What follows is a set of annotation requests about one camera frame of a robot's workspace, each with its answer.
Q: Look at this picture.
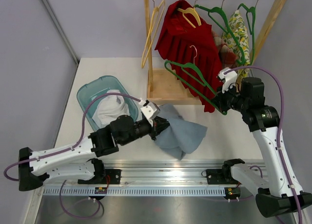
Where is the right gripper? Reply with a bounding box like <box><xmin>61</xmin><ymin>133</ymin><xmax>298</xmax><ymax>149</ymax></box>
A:
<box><xmin>212</xmin><ymin>82</ymin><xmax>249</xmax><ymax>113</ymax></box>

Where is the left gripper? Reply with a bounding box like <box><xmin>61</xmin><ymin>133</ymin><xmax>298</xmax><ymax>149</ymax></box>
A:
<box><xmin>119</xmin><ymin>116</ymin><xmax>171</xmax><ymax>146</ymax></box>

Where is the light blue denim skirt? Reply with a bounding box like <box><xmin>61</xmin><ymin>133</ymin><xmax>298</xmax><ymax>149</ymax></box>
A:
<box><xmin>155</xmin><ymin>104</ymin><xmax>207</xmax><ymax>160</ymax></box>

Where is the green hanger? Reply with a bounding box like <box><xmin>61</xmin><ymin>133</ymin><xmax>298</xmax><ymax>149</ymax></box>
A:
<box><xmin>164</xmin><ymin>45</ymin><xmax>227</xmax><ymax>115</ymax></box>
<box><xmin>237</xmin><ymin>0</ymin><xmax>259</xmax><ymax>65</ymax></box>
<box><xmin>194</xmin><ymin>0</ymin><xmax>246</xmax><ymax>65</ymax></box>

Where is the white skirt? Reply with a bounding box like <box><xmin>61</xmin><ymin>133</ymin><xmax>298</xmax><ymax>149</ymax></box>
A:
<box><xmin>92</xmin><ymin>95</ymin><xmax>130</xmax><ymax>128</ymax></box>

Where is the red pleated skirt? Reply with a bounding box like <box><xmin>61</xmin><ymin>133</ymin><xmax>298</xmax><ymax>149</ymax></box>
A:
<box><xmin>155</xmin><ymin>0</ymin><xmax>225</xmax><ymax>114</ymax></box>

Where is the yellow hanger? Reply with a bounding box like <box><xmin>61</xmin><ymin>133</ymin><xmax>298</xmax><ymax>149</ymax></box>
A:
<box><xmin>141</xmin><ymin>0</ymin><xmax>166</xmax><ymax>68</ymax></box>
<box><xmin>177</xmin><ymin>0</ymin><xmax>202</xmax><ymax>29</ymax></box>

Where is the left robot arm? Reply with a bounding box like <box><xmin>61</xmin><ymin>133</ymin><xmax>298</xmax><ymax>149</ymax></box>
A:
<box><xmin>18</xmin><ymin>115</ymin><xmax>170</xmax><ymax>191</ymax></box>

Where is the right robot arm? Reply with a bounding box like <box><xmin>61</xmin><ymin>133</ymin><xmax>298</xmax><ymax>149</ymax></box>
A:
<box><xmin>213</xmin><ymin>77</ymin><xmax>312</xmax><ymax>218</ymax></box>

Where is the red plaid skirt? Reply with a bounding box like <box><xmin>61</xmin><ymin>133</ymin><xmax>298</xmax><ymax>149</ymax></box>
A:
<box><xmin>212</xmin><ymin>30</ymin><xmax>237</xmax><ymax>69</ymax></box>

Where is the lemon print skirt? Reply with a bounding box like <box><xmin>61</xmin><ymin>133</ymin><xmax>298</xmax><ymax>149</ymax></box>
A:
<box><xmin>221</xmin><ymin>10</ymin><xmax>251</xmax><ymax>67</ymax></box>

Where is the wooden clothes rack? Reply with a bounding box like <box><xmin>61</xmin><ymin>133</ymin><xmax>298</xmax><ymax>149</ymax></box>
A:
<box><xmin>144</xmin><ymin>0</ymin><xmax>287</xmax><ymax>105</ymax></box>

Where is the teal plastic basin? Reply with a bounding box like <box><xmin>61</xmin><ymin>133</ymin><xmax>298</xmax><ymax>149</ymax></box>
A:
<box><xmin>77</xmin><ymin>75</ymin><xmax>138</xmax><ymax>131</ymax></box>

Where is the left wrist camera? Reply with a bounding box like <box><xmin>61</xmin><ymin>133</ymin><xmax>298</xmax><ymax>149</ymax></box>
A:
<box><xmin>139</xmin><ymin>99</ymin><xmax>160</xmax><ymax>120</ymax></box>

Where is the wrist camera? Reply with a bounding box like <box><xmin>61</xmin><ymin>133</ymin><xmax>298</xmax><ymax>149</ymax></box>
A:
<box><xmin>139</xmin><ymin>99</ymin><xmax>160</xmax><ymax>120</ymax></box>
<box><xmin>217</xmin><ymin>67</ymin><xmax>237</xmax><ymax>93</ymax></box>

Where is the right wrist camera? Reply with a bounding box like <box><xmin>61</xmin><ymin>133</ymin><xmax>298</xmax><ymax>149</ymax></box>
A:
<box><xmin>217</xmin><ymin>67</ymin><xmax>237</xmax><ymax>93</ymax></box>

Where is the aluminium mounting rail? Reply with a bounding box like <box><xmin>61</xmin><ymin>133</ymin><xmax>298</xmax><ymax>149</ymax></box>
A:
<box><xmin>33</xmin><ymin>160</ymin><xmax>299</xmax><ymax>198</ymax></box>

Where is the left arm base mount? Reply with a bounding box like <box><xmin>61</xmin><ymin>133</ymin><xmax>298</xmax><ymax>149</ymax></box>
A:
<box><xmin>99</xmin><ymin>169</ymin><xmax>122</xmax><ymax>186</ymax></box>

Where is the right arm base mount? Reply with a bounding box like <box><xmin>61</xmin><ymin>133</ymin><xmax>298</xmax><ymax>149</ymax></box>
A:
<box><xmin>201</xmin><ymin>169</ymin><xmax>226</xmax><ymax>185</ymax></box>

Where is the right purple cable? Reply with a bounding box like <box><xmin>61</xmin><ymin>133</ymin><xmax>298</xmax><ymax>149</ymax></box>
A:
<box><xmin>225</xmin><ymin>65</ymin><xmax>304</xmax><ymax>224</ymax></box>

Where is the aluminium corner post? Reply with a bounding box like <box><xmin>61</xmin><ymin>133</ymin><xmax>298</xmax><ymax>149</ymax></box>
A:
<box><xmin>40</xmin><ymin>0</ymin><xmax>80</xmax><ymax>66</ymax></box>

